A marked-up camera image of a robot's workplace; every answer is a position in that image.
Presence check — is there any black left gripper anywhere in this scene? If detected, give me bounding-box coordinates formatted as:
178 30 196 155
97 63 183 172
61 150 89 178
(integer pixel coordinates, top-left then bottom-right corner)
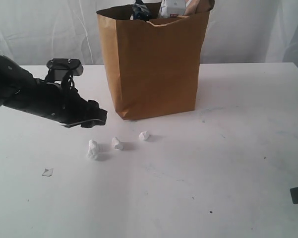
32 79 108 128

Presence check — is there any small white figurine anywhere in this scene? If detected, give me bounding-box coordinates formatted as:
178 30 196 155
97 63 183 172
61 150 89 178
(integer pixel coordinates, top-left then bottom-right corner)
139 131 151 141
87 140 100 161
112 137 124 150

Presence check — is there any spaghetti packet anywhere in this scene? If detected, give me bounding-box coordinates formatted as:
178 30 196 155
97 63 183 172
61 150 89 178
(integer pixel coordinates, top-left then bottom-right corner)
132 0 152 21

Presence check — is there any white blue milk carton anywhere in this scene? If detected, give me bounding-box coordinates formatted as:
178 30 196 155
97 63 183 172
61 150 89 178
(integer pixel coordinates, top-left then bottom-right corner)
158 0 186 18

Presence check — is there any brown kraft pouch orange stripe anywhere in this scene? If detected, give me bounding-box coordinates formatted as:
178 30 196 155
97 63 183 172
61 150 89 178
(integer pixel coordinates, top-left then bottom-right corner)
184 0 215 16

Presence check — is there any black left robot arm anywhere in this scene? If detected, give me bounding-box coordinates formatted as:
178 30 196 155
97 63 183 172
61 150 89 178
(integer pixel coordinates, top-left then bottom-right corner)
0 55 107 128

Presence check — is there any brown paper bag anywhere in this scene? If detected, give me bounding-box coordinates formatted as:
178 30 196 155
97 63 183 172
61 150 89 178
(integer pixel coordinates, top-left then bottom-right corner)
96 2 210 120

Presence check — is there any torn plastic scrap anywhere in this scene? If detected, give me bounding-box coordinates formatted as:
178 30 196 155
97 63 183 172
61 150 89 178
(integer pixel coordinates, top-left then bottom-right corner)
42 168 54 178

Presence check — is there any white backdrop curtain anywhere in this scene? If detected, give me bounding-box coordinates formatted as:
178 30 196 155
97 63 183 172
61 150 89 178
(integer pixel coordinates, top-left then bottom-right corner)
0 0 298 67

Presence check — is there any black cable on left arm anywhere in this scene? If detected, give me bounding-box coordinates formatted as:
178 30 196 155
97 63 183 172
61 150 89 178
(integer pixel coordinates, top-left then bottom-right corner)
60 71 77 110

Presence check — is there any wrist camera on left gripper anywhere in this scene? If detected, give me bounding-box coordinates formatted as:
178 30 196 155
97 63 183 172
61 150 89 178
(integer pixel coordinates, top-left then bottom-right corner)
45 58 83 83

